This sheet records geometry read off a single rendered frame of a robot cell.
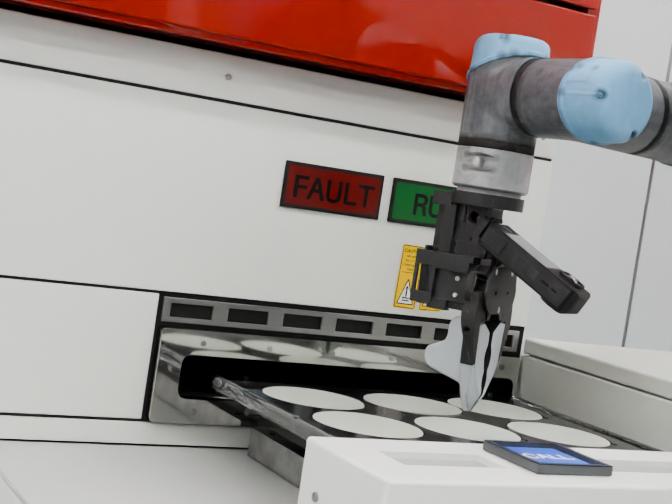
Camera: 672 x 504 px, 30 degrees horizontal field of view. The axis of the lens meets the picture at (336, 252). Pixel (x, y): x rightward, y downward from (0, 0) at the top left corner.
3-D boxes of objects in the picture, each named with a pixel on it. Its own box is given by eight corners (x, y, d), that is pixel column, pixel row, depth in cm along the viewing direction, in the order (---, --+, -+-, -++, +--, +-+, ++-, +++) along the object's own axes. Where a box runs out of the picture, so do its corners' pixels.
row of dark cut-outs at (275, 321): (159, 320, 125) (162, 295, 125) (513, 351, 146) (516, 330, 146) (161, 321, 124) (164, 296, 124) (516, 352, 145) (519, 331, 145)
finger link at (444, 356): (424, 400, 126) (439, 309, 125) (478, 413, 123) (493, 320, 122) (411, 402, 123) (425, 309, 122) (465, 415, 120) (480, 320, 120)
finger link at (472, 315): (470, 361, 123) (484, 274, 123) (487, 364, 123) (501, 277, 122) (450, 363, 119) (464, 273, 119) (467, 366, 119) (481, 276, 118)
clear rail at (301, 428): (206, 387, 124) (208, 373, 124) (219, 388, 125) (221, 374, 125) (397, 495, 92) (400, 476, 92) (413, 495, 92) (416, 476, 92)
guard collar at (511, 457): (481, 449, 77) (483, 440, 77) (553, 452, 79) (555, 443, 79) (537, 474, 72) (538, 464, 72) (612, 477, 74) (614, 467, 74)
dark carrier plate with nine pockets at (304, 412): (226, 385, 124) (227, 379, 124) (507, 403, 140) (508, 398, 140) (405, 482, 94) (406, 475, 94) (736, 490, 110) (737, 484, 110)
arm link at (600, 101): (688, 74, 114) (596, 72, 123) (607, 48, 108) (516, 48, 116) (672, 159, 115) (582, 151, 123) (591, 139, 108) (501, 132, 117)
